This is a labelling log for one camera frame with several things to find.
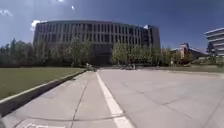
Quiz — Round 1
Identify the white multi-storey building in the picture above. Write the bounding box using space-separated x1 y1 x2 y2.
204 27 224 58

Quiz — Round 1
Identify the large curved glass building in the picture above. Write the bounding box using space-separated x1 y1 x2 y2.
32 19 162 66

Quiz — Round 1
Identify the grey concrete slab pavement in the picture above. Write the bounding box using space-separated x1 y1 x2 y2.
0 68 224 128

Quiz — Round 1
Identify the green grass lawn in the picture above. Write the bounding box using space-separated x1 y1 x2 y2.
0 67 84 100

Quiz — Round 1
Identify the pale painted line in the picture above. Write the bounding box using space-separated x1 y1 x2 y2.
95 71 135 128

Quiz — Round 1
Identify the dark raised kerb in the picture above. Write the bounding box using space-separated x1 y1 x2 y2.
0 69 88 118

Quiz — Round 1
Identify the row of trees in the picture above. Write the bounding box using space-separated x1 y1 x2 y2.
0 37 194 68

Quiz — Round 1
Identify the brown low building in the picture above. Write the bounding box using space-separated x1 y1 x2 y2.
171 42 209 64

